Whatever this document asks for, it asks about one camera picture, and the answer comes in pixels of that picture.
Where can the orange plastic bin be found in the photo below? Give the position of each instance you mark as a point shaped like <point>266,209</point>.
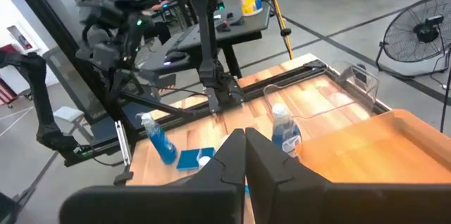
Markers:
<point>370,146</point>

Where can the dark blue sponge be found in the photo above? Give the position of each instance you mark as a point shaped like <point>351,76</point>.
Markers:
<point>190,158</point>

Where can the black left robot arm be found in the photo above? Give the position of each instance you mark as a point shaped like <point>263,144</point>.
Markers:
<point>208,58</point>

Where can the black computer mouse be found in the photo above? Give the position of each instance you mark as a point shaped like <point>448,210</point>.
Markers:
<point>174,56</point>

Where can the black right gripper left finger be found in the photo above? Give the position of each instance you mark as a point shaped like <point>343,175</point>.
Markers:
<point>176,206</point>

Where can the clear plastic bin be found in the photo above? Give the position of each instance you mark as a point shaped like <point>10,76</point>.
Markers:
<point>352,76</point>

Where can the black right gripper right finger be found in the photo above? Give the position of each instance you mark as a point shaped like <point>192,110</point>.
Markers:
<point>317,206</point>

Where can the red tool chest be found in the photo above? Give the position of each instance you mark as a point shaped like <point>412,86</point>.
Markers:
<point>7,93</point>

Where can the white-topped stool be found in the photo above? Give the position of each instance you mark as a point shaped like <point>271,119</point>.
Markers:
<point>68,113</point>

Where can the fire extinguisher cabinet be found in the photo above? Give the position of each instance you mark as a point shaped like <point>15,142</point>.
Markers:
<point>21,39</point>

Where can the black side desk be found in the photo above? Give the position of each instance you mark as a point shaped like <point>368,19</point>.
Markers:
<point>243,30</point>

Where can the black rig upright post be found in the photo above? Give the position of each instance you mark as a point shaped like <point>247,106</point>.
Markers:
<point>58,30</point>

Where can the black floor fan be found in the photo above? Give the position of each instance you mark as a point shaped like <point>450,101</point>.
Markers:
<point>428,30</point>

